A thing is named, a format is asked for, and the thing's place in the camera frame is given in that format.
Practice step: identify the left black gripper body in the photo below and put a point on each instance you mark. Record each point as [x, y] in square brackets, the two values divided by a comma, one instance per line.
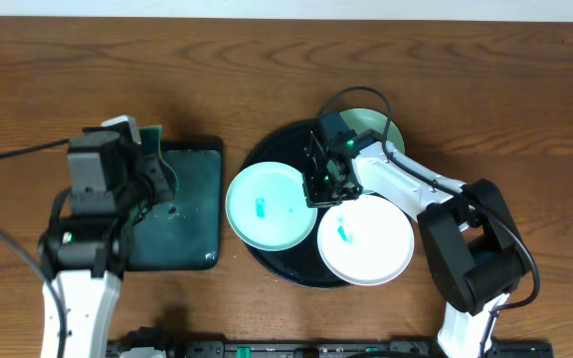
[154, 175]

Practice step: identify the mint green plate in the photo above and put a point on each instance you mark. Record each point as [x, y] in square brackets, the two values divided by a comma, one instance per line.
[360, 120]
[266, 207]

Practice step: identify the mint green plate back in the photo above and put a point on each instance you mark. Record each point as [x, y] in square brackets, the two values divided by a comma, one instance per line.
[360, 120]

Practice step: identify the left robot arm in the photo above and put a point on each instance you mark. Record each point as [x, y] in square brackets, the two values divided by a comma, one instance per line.
[86, 248]

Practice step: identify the black rectangular sponge tray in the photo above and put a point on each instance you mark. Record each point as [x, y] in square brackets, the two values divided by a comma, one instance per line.
[184, 233]

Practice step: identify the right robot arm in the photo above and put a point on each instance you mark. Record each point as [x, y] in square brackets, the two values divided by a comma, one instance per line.
[476, 257]

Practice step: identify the green scrubbing sponge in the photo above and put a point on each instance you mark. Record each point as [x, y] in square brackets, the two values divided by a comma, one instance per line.
[154, 141]

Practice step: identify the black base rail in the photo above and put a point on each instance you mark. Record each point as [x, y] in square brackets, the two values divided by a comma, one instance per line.
[219, 349]

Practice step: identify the black round tray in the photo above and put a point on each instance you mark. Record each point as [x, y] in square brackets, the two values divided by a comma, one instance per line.
[302, 264]

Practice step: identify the white plate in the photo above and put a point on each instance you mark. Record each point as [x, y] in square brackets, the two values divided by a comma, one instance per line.
[368, 241]

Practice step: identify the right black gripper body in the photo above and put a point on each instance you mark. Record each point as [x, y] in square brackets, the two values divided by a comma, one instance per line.
[323, 189]

